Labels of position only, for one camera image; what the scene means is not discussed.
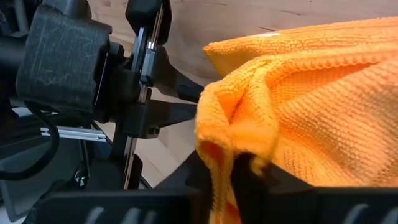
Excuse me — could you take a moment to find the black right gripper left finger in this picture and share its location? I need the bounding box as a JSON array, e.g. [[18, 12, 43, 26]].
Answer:
[[35, 151, 212, 224]]

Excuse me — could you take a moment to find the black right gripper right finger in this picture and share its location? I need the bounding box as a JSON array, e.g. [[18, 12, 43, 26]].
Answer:
[[231, 154, 398, 224]]

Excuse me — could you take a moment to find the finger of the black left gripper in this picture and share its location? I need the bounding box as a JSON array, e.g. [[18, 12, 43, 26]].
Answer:
[[152, 45, 205, 103], [123, 99, 198, 139]]

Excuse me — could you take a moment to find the orange microfiber towel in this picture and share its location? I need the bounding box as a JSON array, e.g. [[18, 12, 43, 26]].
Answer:
[[194, 17, 398, 224]]

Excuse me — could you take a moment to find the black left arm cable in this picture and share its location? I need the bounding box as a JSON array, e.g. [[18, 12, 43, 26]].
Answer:
[[0, 101, 60, 181]]

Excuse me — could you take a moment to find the silver metal bracket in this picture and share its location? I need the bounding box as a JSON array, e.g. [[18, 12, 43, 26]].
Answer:
[[40, 126, 108, 143]]

